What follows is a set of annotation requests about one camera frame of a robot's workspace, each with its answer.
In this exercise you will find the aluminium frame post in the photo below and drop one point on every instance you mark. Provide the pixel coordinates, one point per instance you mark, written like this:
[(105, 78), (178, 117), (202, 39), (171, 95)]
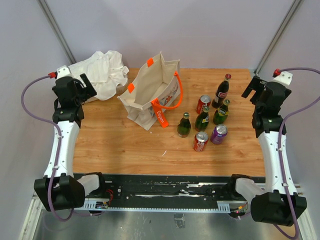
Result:
[(56, 30), (293, 9)]

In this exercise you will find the green bottle yellow label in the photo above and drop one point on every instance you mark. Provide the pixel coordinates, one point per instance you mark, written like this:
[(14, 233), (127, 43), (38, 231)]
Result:
[(202, 120)]

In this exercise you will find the right aluminium frame post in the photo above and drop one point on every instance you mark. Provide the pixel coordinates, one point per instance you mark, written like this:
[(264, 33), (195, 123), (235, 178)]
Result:
[(293, 9)]

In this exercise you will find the canvas bag orange handles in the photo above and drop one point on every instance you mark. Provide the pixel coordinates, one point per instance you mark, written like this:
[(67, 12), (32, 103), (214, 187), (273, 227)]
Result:
[(156, 88)]

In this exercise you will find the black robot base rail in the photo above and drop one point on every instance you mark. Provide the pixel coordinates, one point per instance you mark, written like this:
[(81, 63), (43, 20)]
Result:
[(167, 193)]

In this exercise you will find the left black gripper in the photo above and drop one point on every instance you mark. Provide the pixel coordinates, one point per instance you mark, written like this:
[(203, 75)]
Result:
[(90, 89)]

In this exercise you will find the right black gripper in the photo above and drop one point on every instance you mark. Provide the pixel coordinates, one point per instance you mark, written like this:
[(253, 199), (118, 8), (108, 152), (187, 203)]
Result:
[(257, 84)]

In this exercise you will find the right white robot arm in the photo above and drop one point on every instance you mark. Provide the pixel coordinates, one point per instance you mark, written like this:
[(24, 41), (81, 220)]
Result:
[(278, 203)]

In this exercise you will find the purple soda can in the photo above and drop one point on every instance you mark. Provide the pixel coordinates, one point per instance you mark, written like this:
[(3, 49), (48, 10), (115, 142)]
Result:
[(218, 134)]

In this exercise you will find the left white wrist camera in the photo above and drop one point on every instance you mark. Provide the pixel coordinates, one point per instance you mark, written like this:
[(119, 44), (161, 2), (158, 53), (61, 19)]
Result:
[(62, 72)]

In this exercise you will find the red cola can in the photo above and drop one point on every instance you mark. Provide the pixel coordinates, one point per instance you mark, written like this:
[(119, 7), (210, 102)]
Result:
[(200, 141), (203, 101)]

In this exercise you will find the cola glass bottle red cap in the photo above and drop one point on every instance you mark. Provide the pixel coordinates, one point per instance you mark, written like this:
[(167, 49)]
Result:
[(221, 92)]

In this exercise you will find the left aluminium frame post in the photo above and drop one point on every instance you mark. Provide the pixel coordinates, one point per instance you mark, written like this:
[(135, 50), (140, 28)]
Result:
[(56, 30)]

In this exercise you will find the crumpled white cloth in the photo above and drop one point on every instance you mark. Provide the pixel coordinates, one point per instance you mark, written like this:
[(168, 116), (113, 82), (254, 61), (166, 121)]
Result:
[(102, 67)]

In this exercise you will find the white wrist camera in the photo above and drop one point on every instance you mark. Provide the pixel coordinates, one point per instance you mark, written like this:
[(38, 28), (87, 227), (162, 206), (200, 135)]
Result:
[(62, 72), (282, 77)]

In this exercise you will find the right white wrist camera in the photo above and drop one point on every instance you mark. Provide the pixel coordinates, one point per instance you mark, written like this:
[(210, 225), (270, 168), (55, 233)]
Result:
[(282, 77)]

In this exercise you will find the dark green glass bottle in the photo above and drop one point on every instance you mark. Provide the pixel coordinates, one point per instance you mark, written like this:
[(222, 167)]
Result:
[(184, 126)]

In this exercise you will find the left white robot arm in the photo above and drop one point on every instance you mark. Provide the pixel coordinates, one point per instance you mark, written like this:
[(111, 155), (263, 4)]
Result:
[(58, 189)]

